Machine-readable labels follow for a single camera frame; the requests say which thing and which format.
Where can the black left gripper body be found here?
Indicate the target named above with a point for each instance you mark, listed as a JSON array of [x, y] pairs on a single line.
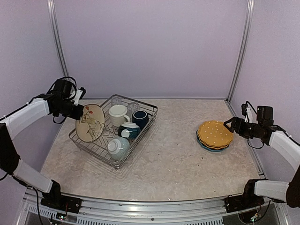
[[66, 110]]

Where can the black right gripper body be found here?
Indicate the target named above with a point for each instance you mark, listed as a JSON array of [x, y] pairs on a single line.
[[245, 131]]

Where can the yellow dotted plate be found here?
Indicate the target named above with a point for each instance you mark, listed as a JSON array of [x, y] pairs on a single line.
[[213, 131], [209, 145]]

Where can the cream bird pattern plate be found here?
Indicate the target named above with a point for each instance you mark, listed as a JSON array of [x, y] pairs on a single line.
[[91, 124]]

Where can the blue dotted plate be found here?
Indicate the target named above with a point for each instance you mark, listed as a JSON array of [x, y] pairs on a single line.
[[211, 150]]

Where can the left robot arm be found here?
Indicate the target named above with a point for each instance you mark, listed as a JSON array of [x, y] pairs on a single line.
[[61, 100]]

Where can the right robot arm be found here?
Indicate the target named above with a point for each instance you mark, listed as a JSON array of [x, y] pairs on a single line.
[[277, 138]]

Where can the clear glass back left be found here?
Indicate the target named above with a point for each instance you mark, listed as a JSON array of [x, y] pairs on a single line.
[[116, 100]]

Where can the clear glass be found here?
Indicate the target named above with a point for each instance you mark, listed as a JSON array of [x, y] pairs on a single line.
[[133, 107], [116, 100]]

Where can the white ceramic mug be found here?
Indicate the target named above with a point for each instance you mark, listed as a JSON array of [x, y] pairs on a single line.
[[118, 115]]

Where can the clear glass back right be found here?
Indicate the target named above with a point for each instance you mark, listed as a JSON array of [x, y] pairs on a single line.
[[133, 107]]

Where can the navy white bowl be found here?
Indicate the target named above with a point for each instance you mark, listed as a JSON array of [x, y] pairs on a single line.
[[129, 130]]

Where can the dark blue mug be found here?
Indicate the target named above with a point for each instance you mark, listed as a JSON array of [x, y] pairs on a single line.
[[140, 118]]

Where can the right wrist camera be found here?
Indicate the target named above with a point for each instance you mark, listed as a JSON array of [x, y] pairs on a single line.
[[247, 112]]

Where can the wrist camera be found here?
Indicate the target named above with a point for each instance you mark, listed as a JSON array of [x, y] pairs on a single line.
[[77, 94], [247, 112]]

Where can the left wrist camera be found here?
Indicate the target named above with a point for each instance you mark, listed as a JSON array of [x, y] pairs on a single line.
[[77, 94]]

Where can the wire dish rack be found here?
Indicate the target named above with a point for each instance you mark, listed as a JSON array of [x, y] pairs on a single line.
[[110, 131]]

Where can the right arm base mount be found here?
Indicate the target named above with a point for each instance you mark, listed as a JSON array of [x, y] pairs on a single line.
[[244, 201]]

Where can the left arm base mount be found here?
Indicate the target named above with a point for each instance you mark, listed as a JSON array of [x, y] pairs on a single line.
[[61, 204]]

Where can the left aluminium frame post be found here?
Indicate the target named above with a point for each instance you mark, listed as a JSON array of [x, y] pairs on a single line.
[[56, 37]]

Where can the aluminium frame post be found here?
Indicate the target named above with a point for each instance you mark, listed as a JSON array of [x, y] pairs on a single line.
[[56, 37], [242, 51]]

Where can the aluminium front rail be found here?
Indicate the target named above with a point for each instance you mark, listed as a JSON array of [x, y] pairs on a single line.
[[97, 211]]

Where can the right aluminium frame post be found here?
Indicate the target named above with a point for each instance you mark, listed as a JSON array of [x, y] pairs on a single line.
[[242, 51]]

